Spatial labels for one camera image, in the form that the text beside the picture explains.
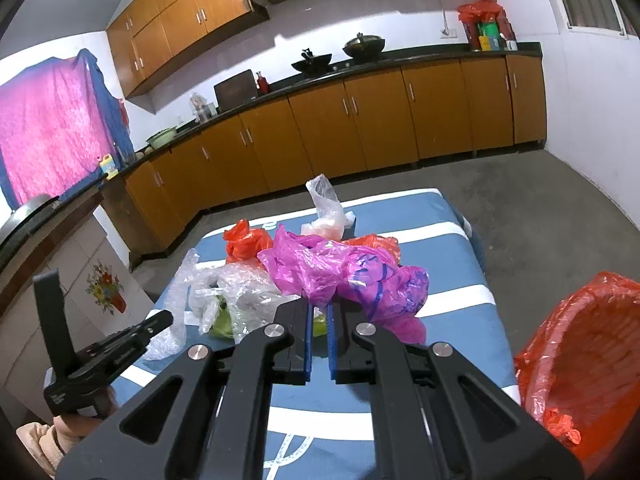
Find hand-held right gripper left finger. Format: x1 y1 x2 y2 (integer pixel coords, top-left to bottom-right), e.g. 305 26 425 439
55 302 326 480

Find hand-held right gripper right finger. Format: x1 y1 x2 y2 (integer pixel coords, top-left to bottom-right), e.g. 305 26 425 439
327 300 586 480

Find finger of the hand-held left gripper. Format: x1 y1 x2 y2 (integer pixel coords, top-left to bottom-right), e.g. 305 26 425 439
34 269 77 386
75 310 174 386

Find pink plastic bag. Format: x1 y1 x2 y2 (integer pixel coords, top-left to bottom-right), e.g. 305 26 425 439
257 224 431 343

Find orange-red plastic bag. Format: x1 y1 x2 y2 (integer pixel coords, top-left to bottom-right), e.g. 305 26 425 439
223 219 274 263
345 233 402 266

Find clear bag with white contents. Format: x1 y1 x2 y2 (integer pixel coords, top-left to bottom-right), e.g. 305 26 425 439
300 174 357 239

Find bin with red bag liner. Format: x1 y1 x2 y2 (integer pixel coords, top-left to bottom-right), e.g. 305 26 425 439
514 271 640 480

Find person's left forearm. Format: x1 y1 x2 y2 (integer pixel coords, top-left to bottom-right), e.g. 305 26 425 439
16 422 66 478

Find person's left hand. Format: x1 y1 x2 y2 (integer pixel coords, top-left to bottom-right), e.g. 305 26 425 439
54 412 106 453

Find white cabinet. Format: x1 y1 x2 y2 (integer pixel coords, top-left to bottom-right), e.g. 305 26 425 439
0 205 156 426

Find flower sticker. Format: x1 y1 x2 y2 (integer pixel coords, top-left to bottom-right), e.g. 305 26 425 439
84 258 126 317

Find thin clear plastic bag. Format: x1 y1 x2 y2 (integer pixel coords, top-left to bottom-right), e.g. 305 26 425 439
145 249 202 361

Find green crumpled wrapper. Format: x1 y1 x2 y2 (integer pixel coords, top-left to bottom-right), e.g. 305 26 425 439
207 297 242 339

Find pink and blue curtain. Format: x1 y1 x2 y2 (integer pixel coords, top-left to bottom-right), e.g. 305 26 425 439
0 48 136 209

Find green pot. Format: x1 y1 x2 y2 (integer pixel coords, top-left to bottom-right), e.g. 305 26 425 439
146 126 179 150

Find wooden base cabinet row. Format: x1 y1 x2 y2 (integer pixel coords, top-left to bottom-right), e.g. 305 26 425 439
102 52 548 261

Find brown cutting board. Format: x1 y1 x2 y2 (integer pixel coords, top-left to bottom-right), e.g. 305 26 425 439
214 69 259 110

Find open black wok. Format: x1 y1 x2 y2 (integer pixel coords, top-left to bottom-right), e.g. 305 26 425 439
291 48 333 77

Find black wok with lid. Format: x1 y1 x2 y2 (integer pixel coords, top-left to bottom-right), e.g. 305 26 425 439
342 32 387 58

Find black kitchen countertop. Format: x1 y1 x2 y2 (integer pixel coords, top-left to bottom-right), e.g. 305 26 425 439
97 41 543 186

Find green and yellow boxes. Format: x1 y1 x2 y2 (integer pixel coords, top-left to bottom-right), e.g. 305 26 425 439
477 20 501 52

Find red bag on rack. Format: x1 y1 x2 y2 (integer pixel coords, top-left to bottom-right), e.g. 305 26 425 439
457 0 518 52

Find long wooden wall cabinet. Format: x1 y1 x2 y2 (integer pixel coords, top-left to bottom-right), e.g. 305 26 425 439
106 0 271 100

